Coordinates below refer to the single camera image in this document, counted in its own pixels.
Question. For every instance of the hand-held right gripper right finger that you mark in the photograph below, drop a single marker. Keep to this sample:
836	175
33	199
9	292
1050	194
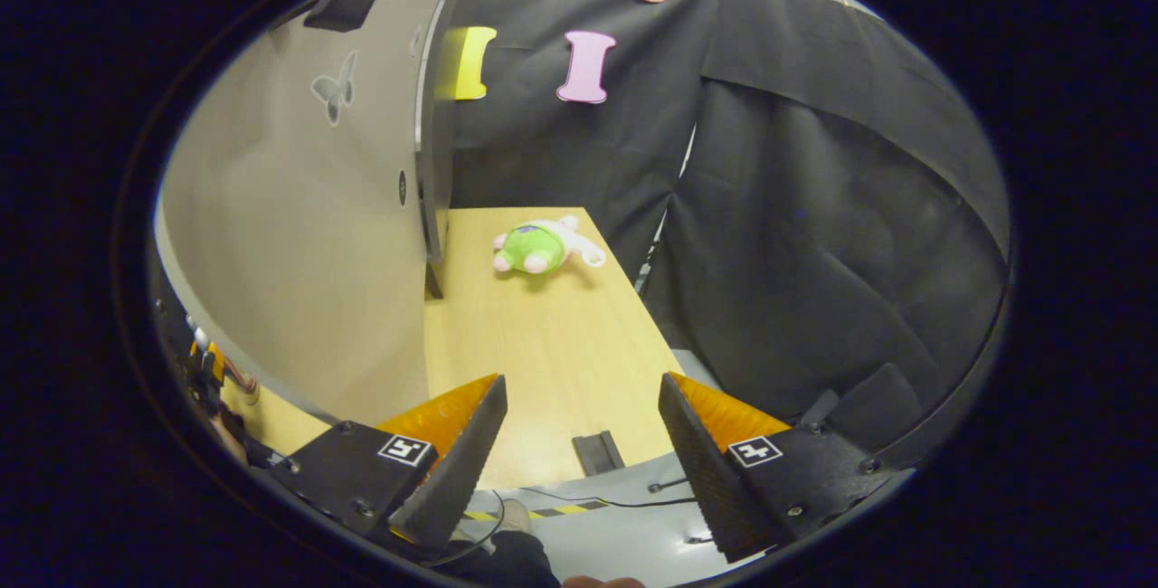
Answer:
710	479

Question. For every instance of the person's shoe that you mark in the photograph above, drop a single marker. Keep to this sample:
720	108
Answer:
517	516

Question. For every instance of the black table clamp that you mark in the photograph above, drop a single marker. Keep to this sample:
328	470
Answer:
597	454

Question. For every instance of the person's dark trouser leg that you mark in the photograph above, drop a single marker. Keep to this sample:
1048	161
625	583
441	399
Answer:
507	561

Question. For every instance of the green and white plush toy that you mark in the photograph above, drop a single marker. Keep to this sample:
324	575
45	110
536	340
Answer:
529	249

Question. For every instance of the yellow and black floor tape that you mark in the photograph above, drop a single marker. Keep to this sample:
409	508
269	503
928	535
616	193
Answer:
561	510

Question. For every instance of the black backdrop cloth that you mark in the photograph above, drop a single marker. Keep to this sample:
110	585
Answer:
814	208

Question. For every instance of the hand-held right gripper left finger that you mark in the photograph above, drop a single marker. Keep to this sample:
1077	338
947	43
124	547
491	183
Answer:
457	470

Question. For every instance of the grey cabinet door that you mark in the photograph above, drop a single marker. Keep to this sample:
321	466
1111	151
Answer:
298	253

